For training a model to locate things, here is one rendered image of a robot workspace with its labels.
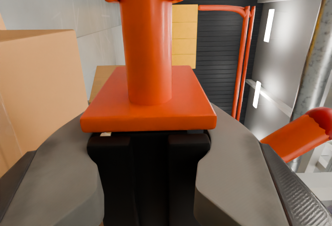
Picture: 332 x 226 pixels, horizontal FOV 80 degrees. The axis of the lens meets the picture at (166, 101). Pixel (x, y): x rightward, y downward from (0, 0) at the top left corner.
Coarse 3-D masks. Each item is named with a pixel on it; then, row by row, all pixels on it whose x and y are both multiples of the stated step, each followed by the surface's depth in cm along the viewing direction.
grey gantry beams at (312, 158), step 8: (328, 96) 229; (328, 104) 229; (312, 152) 255; (320, 152) 255; (304, 160) 270; (312, 160) 261; (320, 160) 262; (304, 168) 270; (312, 168) 267; (320, 168) 258
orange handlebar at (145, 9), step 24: (120, 0) 8; (144, 0) 7; (168, 0) 8; (144, 24) 8; (168, 24) 8; (144, 48) 8; (168, 48) 9; (144, 72) 9; (168, 72) 9; (144, 96) 9; (168, 96) 10
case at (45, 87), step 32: (0, 32) 26; (32, 32) 26; (64, 32) 28; (0, 64) 17; (32, 64) 21; (64, 64) 28; (0, 96) 17; (32, 96) 21; (64, 96) 28; (0, 128) 17; (32, 128) 21; (0, 160) 16
